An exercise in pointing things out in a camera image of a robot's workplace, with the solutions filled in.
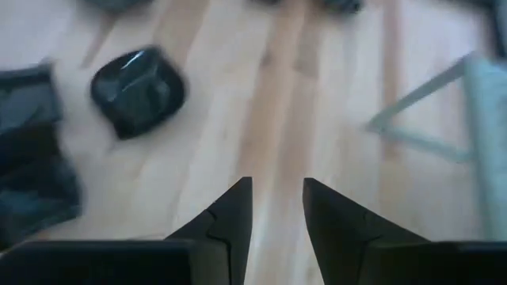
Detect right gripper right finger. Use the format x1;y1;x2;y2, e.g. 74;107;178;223
303;177;431;285

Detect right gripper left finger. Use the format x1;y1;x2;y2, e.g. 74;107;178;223
165;177;254;285

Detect small square black plate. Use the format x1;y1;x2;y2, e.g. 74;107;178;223
90;45;187;140

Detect green perforated metal shelf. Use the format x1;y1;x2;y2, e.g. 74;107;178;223
364;51;507;242

